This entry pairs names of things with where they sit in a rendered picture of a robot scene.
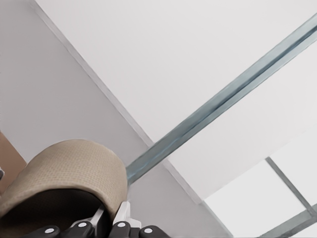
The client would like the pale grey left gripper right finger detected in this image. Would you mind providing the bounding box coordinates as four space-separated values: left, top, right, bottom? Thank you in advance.
110 200 132 238

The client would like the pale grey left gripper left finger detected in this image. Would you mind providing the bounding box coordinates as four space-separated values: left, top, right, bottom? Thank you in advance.
70 205 106 238

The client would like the thick silver frame post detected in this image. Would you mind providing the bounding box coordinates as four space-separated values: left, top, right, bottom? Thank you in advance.
125 11 317 185

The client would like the thin silver frame post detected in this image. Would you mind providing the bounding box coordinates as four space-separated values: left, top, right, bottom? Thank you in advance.
265 156 317 215

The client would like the silver frame crossbar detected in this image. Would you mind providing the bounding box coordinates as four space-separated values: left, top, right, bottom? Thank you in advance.
259 207 317 238

